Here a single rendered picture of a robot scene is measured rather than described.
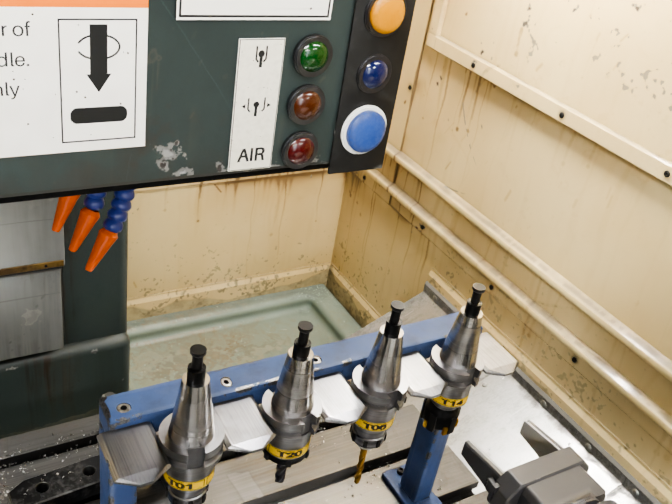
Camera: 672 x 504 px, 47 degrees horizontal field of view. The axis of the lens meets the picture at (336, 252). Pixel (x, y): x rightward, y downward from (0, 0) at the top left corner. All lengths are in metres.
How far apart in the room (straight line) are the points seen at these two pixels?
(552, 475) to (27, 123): 0.62
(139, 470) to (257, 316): 1.26
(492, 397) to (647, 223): 0.47
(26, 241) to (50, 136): 0.79
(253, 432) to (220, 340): 1.12
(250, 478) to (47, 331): 0.43
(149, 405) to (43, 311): 0.56
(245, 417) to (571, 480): 0.34
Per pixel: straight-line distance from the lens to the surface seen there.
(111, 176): 0.47
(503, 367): 0.95
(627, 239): 1.30
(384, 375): 0.83
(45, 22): 0.43
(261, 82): 0.48
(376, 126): 0.53
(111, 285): 1.37
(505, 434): 1.47
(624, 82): 1.28
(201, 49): 0.46
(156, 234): 1.79
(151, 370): 1.81
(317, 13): 0.48
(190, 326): 1.91
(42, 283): 1.29
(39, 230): 1.23
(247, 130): 0.49
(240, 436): 0.78
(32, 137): 0.45
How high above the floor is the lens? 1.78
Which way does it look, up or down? 31 degrees down
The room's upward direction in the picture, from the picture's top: 10 degrees clockwise
